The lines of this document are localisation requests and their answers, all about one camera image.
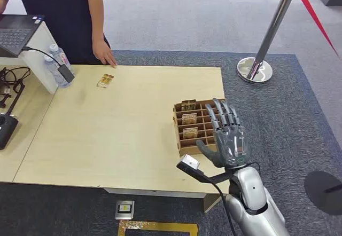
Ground person's left hand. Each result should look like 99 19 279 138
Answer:
92 38 117 69

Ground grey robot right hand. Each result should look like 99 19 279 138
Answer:
196 98 251 169

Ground person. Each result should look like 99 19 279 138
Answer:
0 0 119 69

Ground black power adapter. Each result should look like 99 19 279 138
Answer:
57 64 75 84

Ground clear water bottle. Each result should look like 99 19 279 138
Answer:
49 44 75 77
44 54 70 89

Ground chrome stanchion base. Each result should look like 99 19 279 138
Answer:
236 57 273 84

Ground white laptop stand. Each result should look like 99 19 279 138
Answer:
0 21 59 96

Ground dark laptop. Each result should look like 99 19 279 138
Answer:
0 14 45 58

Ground yellow floor tape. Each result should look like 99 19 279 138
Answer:
117 220 199 236

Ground black round floor base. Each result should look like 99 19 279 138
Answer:
303 170 342 216

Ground black desk device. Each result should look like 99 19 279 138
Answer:
0 82 25 151

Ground silver floor socket plate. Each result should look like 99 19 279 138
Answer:
115 200 135 221

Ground short red barrier belt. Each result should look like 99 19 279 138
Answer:
294 0 339 57

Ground black camera bracket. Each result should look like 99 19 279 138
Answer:
176 161 233 185

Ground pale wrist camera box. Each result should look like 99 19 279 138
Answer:
182 154 200 171

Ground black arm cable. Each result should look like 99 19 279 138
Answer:
210 178 237 236

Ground black laptop power cable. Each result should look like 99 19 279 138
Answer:
22 46 63 67

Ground tangled black cables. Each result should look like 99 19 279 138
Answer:
0 66 31 109

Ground chrome stanchion post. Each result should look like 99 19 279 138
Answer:
247 0 300 81

